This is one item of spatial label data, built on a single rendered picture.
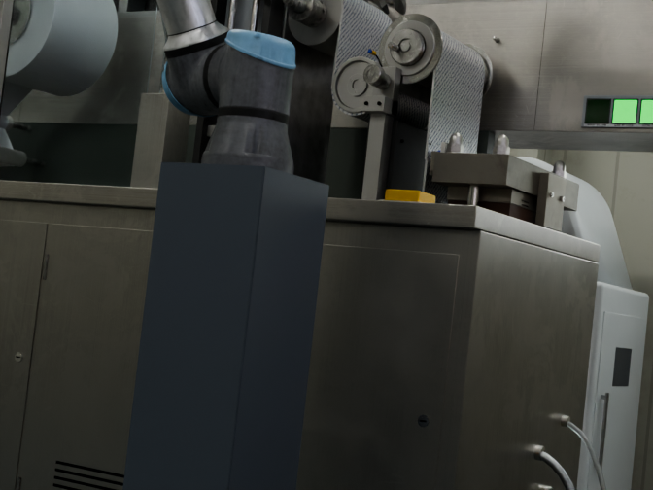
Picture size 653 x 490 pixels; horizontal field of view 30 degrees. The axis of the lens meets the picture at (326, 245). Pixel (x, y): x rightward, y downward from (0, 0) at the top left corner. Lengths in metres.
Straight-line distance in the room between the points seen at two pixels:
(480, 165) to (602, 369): 1.53
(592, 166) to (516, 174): 2.16
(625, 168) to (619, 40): 1.82
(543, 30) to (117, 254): 1.07
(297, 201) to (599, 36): 1.04
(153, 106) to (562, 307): 1.12
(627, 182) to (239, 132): 2.75
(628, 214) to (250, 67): 2.72
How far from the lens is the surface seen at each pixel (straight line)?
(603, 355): 3.81
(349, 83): 2.61
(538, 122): 2.77
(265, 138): 1.94
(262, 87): 1.95
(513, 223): 2.26
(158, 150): 2.96
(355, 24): 2.71
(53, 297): 2.68
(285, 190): 1.90
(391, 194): 2.21
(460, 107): 2.63
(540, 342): 2.43
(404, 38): 2.55
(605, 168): 4.55
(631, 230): 4.49
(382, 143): 2.50
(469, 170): 2.40
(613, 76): 2.73
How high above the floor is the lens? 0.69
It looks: 3 degrees up
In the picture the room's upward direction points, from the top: 6 degrees clockwise
